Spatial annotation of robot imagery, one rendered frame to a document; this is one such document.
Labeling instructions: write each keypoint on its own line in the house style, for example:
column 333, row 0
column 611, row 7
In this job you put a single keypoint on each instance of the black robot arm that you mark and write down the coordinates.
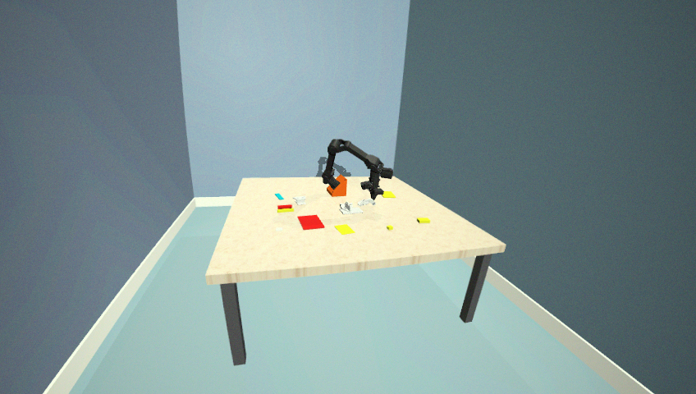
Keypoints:
column 372, row 162

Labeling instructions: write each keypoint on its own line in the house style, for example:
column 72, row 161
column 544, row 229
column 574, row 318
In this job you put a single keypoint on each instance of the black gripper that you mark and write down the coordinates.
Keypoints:
column 375, row 191

